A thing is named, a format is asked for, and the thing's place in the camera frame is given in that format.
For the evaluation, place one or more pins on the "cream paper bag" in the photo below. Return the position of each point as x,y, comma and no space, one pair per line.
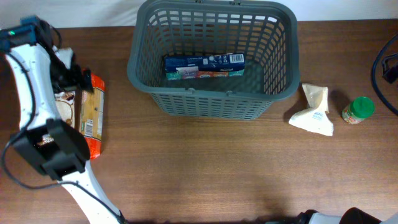
314,118

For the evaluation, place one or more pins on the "orange pasta packet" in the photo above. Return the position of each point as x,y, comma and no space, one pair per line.
91,116

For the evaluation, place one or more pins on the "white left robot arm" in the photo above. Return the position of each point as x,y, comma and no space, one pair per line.
52,147

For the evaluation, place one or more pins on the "green lid jar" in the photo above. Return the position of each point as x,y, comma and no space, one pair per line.
358,110

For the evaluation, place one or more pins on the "grey plastic basket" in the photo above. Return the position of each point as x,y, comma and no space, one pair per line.
264,32

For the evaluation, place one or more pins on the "brown white rice bag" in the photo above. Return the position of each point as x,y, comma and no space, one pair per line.
65,102

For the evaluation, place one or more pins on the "blue foil box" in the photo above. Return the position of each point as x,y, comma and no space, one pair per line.
213,66

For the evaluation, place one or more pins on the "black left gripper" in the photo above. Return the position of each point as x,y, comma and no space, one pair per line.
76,79

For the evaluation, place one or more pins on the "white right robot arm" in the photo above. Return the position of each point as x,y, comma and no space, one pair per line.
351,216

